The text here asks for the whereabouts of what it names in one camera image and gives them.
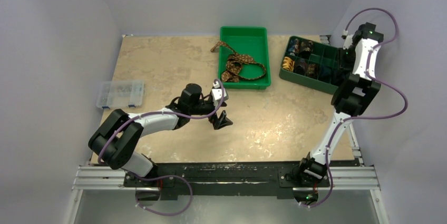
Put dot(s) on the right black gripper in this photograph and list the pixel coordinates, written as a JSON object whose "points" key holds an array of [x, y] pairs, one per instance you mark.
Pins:
{"points": [[341, 63]]}

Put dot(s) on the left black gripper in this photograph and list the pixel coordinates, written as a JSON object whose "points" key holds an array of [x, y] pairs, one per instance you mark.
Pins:
{"points": [[219, 122]]}

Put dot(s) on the dark green compartment organizer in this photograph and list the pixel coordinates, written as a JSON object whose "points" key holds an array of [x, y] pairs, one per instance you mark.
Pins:
{"points": [[322, 54]]}

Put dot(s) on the bright green plastic tray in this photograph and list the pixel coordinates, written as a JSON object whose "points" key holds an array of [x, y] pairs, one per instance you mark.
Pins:
{"points": [[254, 42]]}

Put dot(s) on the dark navy striped tie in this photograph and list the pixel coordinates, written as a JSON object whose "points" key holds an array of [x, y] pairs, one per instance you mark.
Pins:
{"points": [[327, 74]]}

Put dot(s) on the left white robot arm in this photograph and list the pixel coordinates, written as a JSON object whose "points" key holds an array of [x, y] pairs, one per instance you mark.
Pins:
{"points": [[116, 138]]}

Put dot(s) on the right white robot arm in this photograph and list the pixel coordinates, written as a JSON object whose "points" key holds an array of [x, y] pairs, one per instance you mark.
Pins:
{"points": [[355, 93]]}

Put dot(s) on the brown patterned tie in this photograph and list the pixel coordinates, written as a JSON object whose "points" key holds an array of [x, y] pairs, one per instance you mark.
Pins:
{"points": [[235, 63]]}

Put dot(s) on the blue patterned rolled tie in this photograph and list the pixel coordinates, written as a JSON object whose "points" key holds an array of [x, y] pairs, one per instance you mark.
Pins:
{"points": [[293, 46]]}

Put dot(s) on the orange striped rolled tie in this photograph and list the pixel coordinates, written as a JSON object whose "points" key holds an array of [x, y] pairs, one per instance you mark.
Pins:
{"points": [[288, 64]]}

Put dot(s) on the clear plastic parts box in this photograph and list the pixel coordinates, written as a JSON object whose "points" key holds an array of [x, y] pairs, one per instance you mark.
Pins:
{"points": [[120, 94]]}

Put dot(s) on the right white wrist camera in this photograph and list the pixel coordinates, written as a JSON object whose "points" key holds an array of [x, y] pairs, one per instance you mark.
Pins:
{"points": [[348, 39]]}

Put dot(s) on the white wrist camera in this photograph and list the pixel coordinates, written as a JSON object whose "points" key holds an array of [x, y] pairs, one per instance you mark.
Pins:
{"points": [[348, 39], [218, 94]]}

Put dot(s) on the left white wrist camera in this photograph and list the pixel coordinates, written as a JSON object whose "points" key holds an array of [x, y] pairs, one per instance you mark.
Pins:
{"points": [[218, 94]]}

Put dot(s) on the black mounting base rail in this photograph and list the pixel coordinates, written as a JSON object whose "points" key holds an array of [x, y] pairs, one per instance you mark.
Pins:
{"points": [[280, 179]]}

